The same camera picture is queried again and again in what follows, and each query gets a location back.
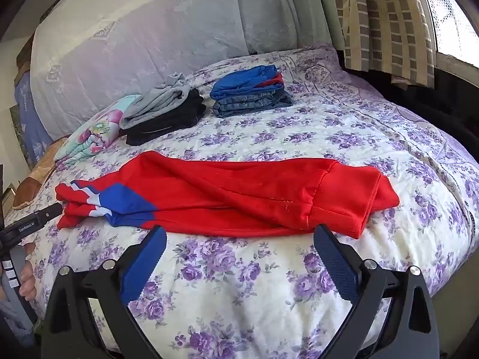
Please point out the blue patterned pillow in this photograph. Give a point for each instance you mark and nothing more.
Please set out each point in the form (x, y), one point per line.
(30, 119)

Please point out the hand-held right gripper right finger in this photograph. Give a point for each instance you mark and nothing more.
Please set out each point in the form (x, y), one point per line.
(336, 265)

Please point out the red sweater with striped band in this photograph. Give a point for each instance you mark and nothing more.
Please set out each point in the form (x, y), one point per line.
(243, 194)

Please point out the brown pillow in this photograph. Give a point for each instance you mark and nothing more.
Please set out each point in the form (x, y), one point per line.
(33, 179)

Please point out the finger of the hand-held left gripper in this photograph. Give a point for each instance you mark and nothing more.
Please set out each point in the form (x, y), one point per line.
(48, 213)

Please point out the white lace window curtain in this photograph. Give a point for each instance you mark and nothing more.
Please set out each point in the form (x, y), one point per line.
(449, 18)

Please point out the folded blue pants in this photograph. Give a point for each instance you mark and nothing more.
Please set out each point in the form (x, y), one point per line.
(239, 80)

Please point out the folded black garment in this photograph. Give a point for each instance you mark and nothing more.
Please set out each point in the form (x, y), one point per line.
(168, 123)

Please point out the checked beige curtain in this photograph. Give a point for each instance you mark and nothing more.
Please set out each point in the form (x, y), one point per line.
(385, 18)

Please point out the folded red garment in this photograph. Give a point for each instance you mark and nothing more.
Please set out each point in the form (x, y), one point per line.
(275, 79)

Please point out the person's left hand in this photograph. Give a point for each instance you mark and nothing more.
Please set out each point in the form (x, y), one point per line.
(29, 273)

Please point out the purple floral bedspread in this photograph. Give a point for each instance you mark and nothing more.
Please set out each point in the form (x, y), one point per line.
(243, 269)

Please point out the folded grey garment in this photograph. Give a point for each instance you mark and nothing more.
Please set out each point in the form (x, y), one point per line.
(157, 101)

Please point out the folded teal floral quilt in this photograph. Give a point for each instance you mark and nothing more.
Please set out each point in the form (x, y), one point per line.
(93, 131)

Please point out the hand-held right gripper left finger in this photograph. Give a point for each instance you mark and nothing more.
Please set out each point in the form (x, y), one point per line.
(144, 261)

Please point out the folded blue jeans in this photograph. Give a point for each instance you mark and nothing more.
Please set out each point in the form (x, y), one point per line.
(247, 104)

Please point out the white padded headboard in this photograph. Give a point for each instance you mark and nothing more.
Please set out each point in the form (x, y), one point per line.
(149, 26)

